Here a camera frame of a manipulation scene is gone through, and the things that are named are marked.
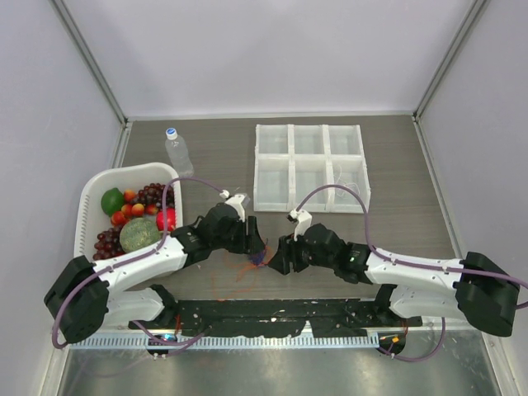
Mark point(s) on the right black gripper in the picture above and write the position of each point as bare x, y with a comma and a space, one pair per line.
285, 255

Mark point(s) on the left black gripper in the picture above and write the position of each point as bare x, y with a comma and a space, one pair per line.
251, 242

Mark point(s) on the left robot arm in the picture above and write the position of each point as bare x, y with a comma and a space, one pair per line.
87, 295

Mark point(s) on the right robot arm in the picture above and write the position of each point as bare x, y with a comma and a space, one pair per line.
474, 288

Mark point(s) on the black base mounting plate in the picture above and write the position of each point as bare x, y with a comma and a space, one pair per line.
278, 317

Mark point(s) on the white six-compartment organizer tray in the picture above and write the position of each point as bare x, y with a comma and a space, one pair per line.
293, 160

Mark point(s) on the red apple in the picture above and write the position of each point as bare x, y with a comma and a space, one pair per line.
166, 220

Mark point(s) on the purple grape bunch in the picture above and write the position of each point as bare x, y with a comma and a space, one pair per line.
152, 194

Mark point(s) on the green melon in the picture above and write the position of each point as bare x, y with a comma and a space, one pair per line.
139, 233

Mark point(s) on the clear plastic water bottle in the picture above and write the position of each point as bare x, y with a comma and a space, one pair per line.
178, 154

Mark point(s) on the dark red grape bunch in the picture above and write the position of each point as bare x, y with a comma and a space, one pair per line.
108, 244

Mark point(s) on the green lime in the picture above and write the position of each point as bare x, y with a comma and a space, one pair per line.
112, 201

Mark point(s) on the white fruit basket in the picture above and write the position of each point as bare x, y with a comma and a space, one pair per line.
92, 220

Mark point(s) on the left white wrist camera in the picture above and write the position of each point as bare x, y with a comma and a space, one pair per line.
237, 201

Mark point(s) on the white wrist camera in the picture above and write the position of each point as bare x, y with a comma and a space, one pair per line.
237, 201
302, 220

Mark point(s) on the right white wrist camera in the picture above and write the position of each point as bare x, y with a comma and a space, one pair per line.
302, 220

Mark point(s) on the white slotted cable duct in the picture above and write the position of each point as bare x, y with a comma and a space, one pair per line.
136, 340

